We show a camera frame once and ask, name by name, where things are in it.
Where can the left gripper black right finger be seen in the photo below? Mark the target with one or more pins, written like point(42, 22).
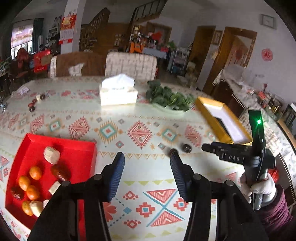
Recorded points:
point(236, 219)

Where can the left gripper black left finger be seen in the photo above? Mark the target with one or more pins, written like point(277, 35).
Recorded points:
point(59, 220)

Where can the dark red jujube date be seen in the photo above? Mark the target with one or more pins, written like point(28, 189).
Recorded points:
point(17, 193)
point(60, 172)

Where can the orange mandarin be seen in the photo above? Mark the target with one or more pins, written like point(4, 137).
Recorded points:
point(35, 172)
point(32, 193)
point(26, 208)
point(24, 182)

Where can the dark round fruit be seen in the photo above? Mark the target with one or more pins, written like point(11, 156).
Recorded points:
point(186, 148)

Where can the maroon sleeved right forearm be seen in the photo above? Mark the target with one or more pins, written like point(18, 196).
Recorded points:
point(278, 223)

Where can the small dark fruits cluster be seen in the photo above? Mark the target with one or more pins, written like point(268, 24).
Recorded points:
point(37, 99)

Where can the white gloved right hand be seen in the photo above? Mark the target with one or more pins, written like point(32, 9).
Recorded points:
point(265, 187)

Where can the red shallow tray box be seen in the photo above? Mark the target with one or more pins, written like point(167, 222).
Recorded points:
point(18, 155)

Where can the plate of green vegetables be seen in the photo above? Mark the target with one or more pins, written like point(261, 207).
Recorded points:
point(167, 100)

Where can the white tissue box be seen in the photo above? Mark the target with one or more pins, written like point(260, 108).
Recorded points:
point(118, 90)

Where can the white patterned chair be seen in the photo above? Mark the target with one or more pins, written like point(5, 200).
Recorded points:
point(138, 66)

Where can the brown covered chair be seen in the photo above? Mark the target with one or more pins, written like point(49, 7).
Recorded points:
point(77, 64)

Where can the red gift box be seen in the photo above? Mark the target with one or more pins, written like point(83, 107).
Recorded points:
point(42, 61)

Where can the wall clock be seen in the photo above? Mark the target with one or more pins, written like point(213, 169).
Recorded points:
point(268, 21)

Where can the red wall calendar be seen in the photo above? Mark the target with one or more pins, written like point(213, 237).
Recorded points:
point(67, 29)

